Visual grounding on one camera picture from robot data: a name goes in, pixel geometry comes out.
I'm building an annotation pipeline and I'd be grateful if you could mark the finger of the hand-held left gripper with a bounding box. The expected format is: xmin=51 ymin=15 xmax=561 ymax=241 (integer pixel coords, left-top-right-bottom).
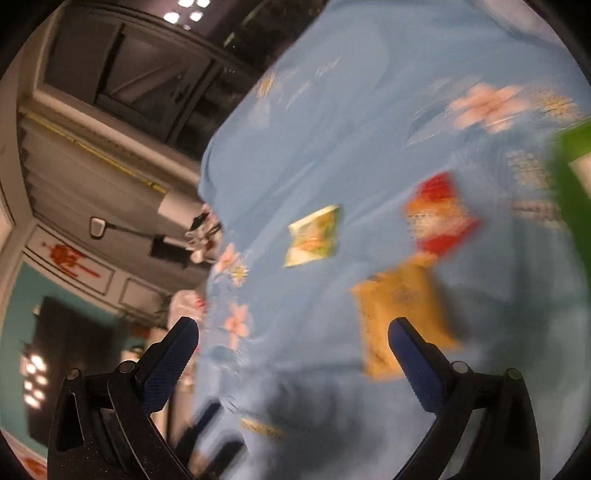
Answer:
xmin=203 ymin=440 xmax=248 ymax=480
xmin=173 ymin=401 xmax=223 ymax=459

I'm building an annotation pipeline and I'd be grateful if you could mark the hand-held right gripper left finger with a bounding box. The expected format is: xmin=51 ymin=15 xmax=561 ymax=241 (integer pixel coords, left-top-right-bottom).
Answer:
xmin=46 ymin=316 xmax=200 ymax=480

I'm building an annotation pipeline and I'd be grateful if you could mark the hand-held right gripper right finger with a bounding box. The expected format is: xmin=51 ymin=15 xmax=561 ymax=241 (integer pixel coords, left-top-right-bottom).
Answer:
xmin=387 ymin=316 xmax=542 ymax=480

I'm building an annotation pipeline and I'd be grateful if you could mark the orange yellow snack packet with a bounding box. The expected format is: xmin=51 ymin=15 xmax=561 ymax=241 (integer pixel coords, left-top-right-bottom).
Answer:
xmin=351 ymin=253 xmax=462 ymax=381

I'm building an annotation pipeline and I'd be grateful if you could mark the red snack packet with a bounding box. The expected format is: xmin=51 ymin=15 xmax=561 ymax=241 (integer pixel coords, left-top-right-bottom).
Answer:
xmin=404 ymin=172 xmax=483 ymax=257

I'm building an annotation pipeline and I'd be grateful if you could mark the white green snack packet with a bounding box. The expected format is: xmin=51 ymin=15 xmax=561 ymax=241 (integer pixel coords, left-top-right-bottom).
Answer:
xmin=284 ymin=204 xmax=341 ymax=268

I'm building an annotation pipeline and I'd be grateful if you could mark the white red plastic bag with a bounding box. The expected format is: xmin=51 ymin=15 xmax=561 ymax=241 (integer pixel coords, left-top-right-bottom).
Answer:
xmin=168 ymin=290 xmax=208 ymax=325

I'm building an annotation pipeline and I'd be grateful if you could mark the dark television screen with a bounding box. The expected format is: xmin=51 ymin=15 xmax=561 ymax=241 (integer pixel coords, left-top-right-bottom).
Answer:
xmin=21 ymin=295 xmax=136 ymax=444

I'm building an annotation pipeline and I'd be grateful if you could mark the black stand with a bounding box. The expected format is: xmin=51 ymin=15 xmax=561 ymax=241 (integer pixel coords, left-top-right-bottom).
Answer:
xmin=89 ymin=216 xmax=195 ymax=267

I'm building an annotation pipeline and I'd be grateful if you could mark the white fabric roll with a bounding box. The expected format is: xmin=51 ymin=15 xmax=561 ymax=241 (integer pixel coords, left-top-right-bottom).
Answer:
xmin=157 ymin=190 xmax=209 ymax=223

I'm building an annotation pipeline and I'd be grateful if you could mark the blue floral bedsheet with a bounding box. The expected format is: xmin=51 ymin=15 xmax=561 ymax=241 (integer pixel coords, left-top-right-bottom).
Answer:
xmin=191 ymin=0 xmax=591 ymax=480

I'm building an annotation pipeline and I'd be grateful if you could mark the large dark window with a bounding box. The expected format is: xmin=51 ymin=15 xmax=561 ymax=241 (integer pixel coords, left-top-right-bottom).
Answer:
xmin=41 ymin=0 xmax=333 ymax=148

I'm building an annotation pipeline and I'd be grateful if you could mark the red wall decoration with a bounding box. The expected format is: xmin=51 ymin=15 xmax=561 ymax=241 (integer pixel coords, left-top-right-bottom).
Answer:
xmin=41 ymin=242 xmax=101 ymax=281

